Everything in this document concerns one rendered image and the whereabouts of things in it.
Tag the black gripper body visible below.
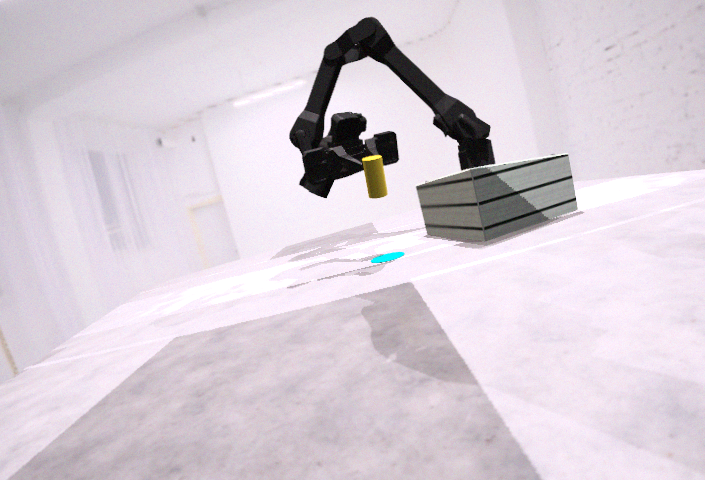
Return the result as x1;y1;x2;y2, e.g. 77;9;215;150
302;131;399;186

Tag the yellow cylinder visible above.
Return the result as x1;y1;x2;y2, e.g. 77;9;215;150
362;156;388;199

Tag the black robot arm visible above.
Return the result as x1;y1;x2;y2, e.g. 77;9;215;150
289;16;496;171

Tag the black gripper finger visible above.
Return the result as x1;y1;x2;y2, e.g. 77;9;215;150
327;145;364;180
364;137;382;157

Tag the cyan circle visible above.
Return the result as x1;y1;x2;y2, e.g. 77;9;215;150
371;252;404;263

